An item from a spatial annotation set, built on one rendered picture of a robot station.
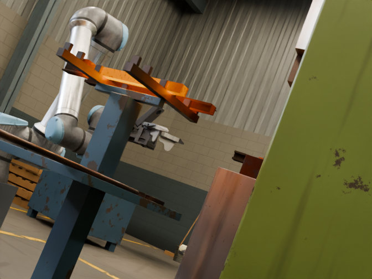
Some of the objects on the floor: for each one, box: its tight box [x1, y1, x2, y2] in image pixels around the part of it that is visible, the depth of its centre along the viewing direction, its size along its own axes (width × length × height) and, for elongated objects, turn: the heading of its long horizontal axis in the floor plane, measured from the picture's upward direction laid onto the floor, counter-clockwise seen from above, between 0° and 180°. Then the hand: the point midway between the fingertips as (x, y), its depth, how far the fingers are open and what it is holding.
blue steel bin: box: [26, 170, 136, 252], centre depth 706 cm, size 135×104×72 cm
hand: (177, 136), depth 182 cm, fingers open, 14 cm apart
